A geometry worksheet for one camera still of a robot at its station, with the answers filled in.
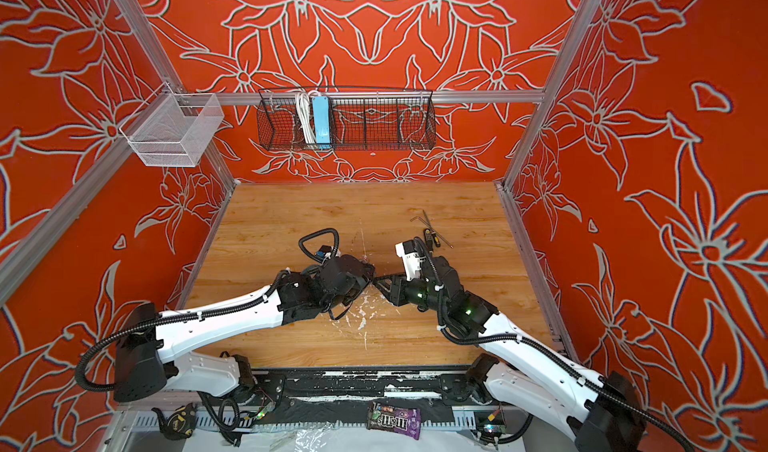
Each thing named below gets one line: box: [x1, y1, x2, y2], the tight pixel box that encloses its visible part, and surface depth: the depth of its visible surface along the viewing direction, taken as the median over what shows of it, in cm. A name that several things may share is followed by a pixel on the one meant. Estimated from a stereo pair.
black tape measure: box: [151, 402, 197, 441], surface depth 68 cm
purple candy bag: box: [366, 402, 422, 440], surface depth 70 cm
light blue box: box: [312, 96, 331, 144], surface depth 92 cm
